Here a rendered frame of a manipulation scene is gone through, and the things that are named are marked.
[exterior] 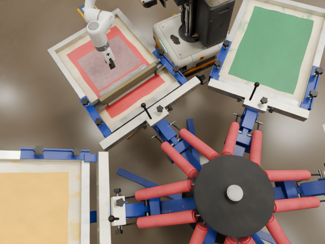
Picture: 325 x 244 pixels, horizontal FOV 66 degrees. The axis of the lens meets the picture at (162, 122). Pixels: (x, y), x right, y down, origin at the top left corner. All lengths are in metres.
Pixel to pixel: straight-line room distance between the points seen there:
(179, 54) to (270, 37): 0.98
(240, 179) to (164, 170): 1.41
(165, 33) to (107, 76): 1.20
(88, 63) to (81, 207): 0.97
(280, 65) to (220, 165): 0.93
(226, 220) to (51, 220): 0.75
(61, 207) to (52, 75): 2.08
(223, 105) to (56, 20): 2.32
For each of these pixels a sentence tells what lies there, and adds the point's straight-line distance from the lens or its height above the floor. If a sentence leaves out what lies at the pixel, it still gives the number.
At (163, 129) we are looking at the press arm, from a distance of 1.39.
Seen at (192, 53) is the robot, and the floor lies 0.28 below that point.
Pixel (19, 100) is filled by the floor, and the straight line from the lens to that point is 3.16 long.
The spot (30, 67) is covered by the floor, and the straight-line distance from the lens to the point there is 3.34.
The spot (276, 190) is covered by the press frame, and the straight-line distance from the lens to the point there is 1.41.
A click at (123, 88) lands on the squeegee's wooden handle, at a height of 1.04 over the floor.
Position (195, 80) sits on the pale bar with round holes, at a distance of 1.52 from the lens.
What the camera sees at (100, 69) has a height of 0.96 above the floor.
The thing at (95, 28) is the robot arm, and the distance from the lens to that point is 1.24.
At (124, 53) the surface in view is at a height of 0.96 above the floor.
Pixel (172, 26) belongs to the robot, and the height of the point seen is 0.28.
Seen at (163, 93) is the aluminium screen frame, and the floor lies 0.99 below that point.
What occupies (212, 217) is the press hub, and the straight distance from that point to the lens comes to 1.03.
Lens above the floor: 2.34
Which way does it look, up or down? 68 degrees down
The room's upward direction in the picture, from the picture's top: 10 degrees counter-clockwise
